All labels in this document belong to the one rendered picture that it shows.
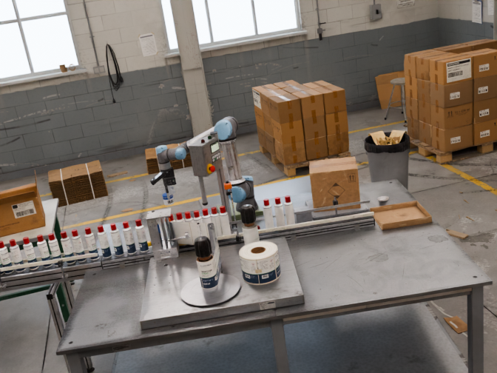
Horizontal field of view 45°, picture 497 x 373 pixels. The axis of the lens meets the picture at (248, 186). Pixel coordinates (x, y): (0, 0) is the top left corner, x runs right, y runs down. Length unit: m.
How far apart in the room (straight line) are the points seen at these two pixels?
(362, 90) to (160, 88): 3.12
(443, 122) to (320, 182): 3.31
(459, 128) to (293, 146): 1.85
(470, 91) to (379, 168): 1.58
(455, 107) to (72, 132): 5.17
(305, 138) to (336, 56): 2.65
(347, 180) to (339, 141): 3.37
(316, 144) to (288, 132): 0.39
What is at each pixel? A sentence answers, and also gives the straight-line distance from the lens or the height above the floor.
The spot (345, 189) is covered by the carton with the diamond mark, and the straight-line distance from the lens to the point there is 3.86.
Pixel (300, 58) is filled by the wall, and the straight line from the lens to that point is 9.23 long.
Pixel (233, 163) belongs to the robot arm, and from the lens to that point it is 3.81.
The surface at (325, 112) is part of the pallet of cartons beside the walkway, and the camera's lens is 7.05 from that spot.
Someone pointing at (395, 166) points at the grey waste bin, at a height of 0.39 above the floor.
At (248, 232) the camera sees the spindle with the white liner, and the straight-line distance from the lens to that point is 3.29.
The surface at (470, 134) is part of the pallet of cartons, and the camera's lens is 7.16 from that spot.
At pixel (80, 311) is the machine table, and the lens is 3.34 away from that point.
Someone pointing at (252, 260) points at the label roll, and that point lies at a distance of 3.04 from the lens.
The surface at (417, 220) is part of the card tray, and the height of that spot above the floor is 0.86.
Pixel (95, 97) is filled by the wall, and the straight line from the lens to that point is 8.84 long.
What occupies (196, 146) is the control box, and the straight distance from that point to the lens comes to 3.46.
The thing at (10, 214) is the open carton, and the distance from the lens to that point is 4.74.
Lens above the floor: 2.41
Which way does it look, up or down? 20 degrees down
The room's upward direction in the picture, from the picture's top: 8 degrees counter-clockwise
